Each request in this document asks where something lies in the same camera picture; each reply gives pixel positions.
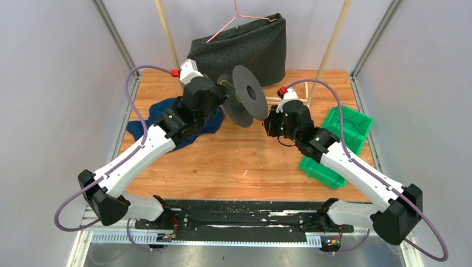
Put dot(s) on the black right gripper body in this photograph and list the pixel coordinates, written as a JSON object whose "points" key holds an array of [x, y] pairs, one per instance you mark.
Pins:
{"points": [[276, 127]]}

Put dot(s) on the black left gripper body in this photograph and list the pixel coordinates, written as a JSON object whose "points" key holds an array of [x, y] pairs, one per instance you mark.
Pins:
{"points": [[218, 98]]}

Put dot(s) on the black cable spool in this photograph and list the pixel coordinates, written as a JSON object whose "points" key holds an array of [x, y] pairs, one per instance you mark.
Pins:
{"points": [[246, 100]]}

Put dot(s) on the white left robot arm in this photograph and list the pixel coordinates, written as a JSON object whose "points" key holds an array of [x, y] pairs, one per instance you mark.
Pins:
{"points": [[104, 189]]}

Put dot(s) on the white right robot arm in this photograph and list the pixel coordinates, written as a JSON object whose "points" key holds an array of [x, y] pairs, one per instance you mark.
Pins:
{"points": [[395, 209]]}

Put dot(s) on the blue cloth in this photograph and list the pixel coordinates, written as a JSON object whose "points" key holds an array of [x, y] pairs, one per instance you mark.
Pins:
{"points": [[165, 115]]}

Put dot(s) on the dark dotted fabric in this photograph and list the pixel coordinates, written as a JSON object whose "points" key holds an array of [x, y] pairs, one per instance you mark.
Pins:
{"points": [[260, 46]]}

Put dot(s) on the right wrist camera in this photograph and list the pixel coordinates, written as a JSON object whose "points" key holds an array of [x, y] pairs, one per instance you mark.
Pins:
{"points": [[286, 94]]}

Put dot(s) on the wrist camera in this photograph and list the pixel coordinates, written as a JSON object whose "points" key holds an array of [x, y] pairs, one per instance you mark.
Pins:
{"points": [[187, 71], [286, 94]]}

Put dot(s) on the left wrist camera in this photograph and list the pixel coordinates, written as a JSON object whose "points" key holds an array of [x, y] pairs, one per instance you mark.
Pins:
{"points": [[187, 71]]}

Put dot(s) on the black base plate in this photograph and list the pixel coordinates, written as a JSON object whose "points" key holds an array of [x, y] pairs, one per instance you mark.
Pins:
{"points": [[238, 222]]}

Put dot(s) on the wooden frame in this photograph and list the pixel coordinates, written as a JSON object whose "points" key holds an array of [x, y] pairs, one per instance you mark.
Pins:
{"points": [[309, 92]]}

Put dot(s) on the aluminium rail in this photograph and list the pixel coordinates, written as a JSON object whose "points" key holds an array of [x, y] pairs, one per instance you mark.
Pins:
{"points": [[117, 234]]}

